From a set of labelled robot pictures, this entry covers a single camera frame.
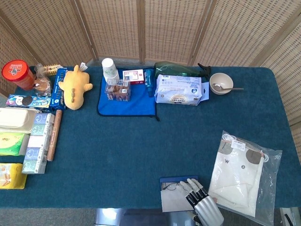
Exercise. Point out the white blue tissue pack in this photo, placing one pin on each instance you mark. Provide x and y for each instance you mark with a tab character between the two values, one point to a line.
178	91

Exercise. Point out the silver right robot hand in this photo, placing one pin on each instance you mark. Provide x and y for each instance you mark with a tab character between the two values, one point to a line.
207	209

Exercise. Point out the blue sandwich cookie box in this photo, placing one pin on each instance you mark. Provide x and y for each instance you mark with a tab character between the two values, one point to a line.
28	101

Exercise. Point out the blue cloth black trim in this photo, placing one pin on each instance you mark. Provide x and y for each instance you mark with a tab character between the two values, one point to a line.
127	107

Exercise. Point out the beige bowl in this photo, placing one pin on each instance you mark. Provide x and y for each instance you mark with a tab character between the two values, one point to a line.
223	80

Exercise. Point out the clear bag of pastries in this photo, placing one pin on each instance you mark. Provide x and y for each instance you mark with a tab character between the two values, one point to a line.
42	86

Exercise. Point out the small beige snack box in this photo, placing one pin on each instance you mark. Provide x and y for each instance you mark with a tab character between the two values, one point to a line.
53	69

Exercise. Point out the red lidded canister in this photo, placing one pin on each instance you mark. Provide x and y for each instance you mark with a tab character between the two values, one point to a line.
16	70

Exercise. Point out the grey metal frame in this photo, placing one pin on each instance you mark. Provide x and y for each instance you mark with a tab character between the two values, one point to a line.
291	216

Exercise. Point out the stack of paper cups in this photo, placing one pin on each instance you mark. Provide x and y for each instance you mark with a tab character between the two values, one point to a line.
109	68

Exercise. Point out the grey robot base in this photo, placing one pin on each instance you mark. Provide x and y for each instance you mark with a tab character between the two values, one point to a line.
110	217

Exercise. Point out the blue plastic bottle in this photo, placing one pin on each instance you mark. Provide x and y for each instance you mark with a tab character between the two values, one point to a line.
149	80

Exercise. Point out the wooden rolling pin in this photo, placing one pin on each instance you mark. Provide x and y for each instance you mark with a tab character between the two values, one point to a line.
55	134

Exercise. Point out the green tissue pack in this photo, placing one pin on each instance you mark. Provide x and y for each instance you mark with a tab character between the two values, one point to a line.
10	143

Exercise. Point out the black-framed eyeglasses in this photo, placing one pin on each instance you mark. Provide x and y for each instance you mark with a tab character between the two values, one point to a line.
172	187

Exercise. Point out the dark blue snack box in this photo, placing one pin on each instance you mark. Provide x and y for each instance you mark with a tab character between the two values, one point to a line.
58	89

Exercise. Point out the woven rattan folding screen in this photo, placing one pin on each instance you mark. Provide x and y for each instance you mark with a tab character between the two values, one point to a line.
164	28

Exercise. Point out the white clamshell lunch box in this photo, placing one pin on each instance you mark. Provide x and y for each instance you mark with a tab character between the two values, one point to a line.
14	120

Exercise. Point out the metal spoon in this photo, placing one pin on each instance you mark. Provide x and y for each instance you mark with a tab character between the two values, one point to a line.
235	88

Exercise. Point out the blue cardboard glasses box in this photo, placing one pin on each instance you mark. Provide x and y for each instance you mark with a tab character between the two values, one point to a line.
174	202

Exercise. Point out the yellow plush toy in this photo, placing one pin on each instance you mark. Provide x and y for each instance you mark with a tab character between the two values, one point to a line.
74	89

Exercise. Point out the clear bag with white cloth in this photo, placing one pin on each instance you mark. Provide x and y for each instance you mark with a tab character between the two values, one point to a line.
237	174

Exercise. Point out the clear coffee capsule box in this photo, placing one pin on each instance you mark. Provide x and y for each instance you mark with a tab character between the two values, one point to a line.
117	91

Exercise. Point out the pastel pocket tissue multipack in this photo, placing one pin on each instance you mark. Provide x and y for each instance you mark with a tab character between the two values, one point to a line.
37	143

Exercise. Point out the red and white carton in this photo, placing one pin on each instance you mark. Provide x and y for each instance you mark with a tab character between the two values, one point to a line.
134	76

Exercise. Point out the yellow wet wipe pack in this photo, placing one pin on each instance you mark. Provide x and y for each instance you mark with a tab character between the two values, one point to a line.
17	176

